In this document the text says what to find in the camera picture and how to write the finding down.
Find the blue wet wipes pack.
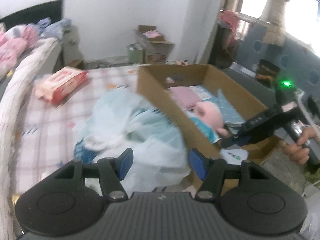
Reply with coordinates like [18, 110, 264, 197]
[187, 112, 220, 144]

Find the blue towel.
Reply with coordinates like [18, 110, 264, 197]
[216, 89, 244, 124]

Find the pink plush doll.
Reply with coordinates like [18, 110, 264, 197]
[193, 101, 228, 137]

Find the blue white tissue box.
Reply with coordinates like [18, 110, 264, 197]
[189, 86, 213, 101]

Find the pink cloth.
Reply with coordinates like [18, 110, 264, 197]
[167, 86, 201, 110]

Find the right hand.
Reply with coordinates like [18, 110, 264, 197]
[281, 125, 319, 165]

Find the white plastic bag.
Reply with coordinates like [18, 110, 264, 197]
[73, 88, 190, 194]

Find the plaid bed sheet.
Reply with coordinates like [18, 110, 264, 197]
[9, 66, 138, 196]

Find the red pink wipes pack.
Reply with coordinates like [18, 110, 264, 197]
[34, 66, 87, 105]

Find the brown cardboard box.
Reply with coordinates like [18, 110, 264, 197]
[135, 64, 281, 198]

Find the plush toy on floor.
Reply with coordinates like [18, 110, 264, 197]
[174, 60, 189, 66]

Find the small wooden stool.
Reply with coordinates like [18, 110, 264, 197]
[67, 60, 84, 69]

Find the green paper bag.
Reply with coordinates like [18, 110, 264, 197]
[127, 43, 145, 64]

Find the white fringed blanket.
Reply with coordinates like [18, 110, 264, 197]
[1, 37, 61, 239]

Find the open cardboard box with pink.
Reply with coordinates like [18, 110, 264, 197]
[133, 25, 175, 64]

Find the blue purple clothes pile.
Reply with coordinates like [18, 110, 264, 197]
[36, 18, 72, 41]

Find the pink grey quilt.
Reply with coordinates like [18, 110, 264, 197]
[1, 23, 39, 79]

